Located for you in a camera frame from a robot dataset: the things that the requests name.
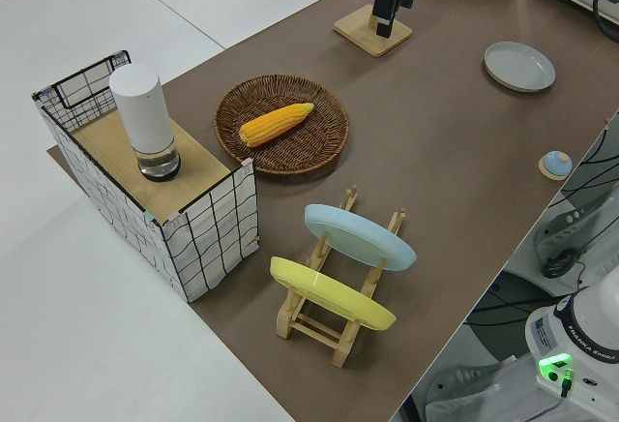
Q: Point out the yellow corn cob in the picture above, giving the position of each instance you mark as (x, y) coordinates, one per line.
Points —
(275, 124)

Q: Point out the wooden mug tree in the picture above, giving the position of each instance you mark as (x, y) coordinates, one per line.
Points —
(367, 40)

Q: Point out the blue dome on wooden base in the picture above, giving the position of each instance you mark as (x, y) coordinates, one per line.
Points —
(556, 163)

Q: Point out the wooden board shelf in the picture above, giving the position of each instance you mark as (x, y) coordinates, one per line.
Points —
(193, 170)

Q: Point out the gray ceramic plate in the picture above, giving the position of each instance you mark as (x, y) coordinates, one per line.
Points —
(520, 66)

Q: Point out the grey metal stand foot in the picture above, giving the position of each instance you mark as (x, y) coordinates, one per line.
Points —
(561, 226)
(464, 383)

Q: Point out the brown table mat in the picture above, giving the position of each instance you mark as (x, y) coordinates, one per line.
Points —
(459, 228)

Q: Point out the white cylinder with clear base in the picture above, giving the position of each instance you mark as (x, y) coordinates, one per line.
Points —
(142, 112)

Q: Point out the wooden plate rack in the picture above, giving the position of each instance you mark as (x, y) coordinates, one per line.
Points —
(342, 349)

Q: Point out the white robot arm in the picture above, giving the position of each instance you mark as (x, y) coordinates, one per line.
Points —
(595, 325)

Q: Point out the teal binder clip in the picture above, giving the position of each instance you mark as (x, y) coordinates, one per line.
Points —
(149, 216)

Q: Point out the light blue plate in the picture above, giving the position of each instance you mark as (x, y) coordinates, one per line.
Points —
(358, 235)

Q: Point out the pink binder clip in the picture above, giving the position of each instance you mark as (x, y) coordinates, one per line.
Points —
(247, 163)
(174, 220)

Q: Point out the brown wicker basket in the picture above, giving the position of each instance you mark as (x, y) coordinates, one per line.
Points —
(300, 151)

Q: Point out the yellow plate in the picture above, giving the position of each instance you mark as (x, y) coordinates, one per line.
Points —
(329, 291)

